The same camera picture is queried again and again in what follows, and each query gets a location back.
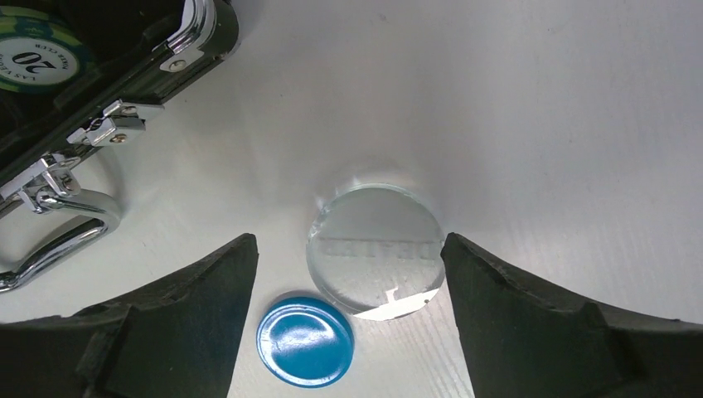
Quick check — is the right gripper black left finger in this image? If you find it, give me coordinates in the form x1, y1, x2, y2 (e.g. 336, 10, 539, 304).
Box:
1, 234, 259, 397

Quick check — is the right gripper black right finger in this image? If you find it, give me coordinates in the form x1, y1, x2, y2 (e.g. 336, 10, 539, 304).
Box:
441, 233, 702, 397

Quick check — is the blue round button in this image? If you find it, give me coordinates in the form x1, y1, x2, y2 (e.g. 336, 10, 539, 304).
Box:
255, 296, 355, 389

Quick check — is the black aluminium poker case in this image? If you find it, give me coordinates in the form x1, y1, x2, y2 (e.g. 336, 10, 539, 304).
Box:
1, 0, 240, 292

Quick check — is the green orange chip row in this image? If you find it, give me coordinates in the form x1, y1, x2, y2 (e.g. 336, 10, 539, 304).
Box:
1, 5, 95, 94

